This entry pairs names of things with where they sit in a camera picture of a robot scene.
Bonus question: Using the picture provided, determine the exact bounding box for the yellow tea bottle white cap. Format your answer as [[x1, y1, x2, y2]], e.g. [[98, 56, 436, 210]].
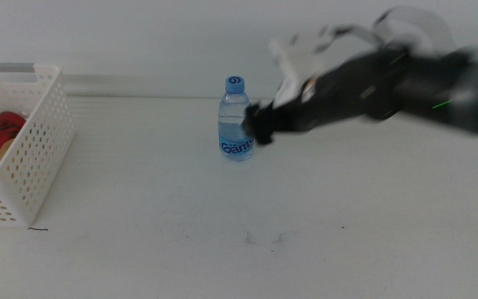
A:
[[0, 138, 17, 172]]

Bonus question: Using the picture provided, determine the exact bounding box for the clear water bottle blue cap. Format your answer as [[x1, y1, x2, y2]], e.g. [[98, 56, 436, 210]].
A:
[[217, 75, 255, 163]]

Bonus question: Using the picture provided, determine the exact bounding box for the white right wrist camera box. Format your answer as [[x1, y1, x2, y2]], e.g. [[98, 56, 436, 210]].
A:
[[268, 23, 385, 110]]

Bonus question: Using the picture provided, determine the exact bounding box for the white perforated plastic basket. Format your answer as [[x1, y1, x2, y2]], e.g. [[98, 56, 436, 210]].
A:
[[0, 62, 76, 228]]

